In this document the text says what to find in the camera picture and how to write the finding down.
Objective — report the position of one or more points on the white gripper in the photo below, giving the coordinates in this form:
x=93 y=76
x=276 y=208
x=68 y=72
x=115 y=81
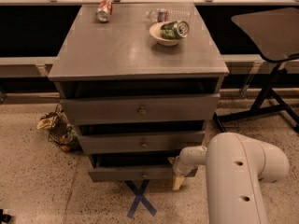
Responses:
x=179 y=168

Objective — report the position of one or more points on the grey bottom drawer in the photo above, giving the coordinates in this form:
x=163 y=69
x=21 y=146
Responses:
x=132 y=166

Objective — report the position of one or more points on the grey drawer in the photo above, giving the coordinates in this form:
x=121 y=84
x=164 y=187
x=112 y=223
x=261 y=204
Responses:
x=135 y=109
x=132 y=166
x=138 y=142

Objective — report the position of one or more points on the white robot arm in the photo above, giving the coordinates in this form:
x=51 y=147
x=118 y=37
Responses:
x=236 y=165

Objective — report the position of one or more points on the grey top drawer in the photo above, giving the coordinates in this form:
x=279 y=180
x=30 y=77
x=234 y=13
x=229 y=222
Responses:
x=135 y=109

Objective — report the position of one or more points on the grey middle drawer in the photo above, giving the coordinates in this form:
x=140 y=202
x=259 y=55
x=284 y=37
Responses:
x=138 y=142

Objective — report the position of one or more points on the grey wooden drawer cabinet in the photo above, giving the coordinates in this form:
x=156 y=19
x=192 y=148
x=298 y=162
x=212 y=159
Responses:
x=121 y=59

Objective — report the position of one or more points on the blue tape cross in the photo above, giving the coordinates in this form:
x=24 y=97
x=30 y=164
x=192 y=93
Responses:
x=140 y=198

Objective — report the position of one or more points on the yellow crumpled snack bag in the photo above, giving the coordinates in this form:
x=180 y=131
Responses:
x=48 y=121

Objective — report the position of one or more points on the green soda can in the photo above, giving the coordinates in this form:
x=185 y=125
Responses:
x=174 y=30

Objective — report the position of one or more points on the white ceramic bowl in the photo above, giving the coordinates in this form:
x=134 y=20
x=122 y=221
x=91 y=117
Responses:
x=154 y=31

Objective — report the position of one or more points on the black swivel chair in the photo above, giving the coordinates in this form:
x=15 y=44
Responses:
x=276 y=35

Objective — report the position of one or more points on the red crushed soda can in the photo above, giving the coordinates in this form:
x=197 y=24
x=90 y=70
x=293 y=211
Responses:
x=104 y=11

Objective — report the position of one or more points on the wire basket with trash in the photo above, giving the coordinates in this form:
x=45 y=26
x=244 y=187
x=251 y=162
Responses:
x=63 y=135

